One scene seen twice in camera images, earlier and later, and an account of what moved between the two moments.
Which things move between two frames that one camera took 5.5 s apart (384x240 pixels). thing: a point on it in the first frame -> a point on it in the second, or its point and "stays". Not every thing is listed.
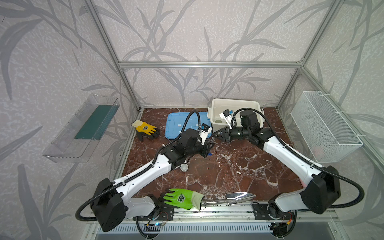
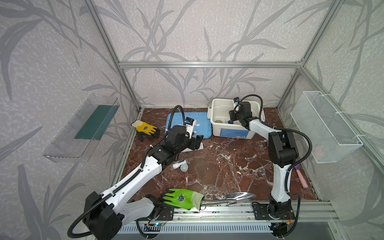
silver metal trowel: [231, 198] stays
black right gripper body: [228, 133] -> [234, 116]
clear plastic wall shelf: [77, 141] stays
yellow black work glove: [143, 129] stays
